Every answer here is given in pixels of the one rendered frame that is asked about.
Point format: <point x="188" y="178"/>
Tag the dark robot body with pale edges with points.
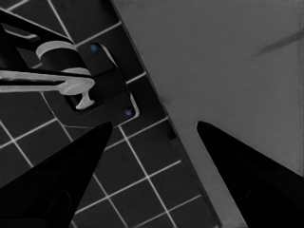
<point x="104" y="82"/>

